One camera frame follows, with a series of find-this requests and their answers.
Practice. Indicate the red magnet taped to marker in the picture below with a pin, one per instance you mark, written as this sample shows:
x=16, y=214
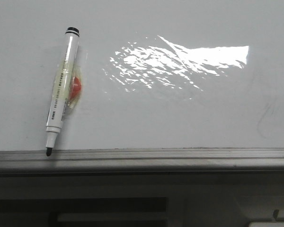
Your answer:
x=76, y=88

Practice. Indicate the white whiteboard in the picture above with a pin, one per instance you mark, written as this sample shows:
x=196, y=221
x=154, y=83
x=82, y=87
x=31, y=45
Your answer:
x=155, y=73

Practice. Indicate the white black whiteboard marker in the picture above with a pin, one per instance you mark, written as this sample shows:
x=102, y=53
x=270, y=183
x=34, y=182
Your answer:
x=61, y=87

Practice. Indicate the white box at bottom right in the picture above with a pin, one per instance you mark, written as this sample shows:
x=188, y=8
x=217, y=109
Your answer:
x=266, y=224

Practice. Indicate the grey aluminium whiteboard frame rail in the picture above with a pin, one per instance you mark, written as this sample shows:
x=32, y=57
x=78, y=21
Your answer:
x=90, y=161

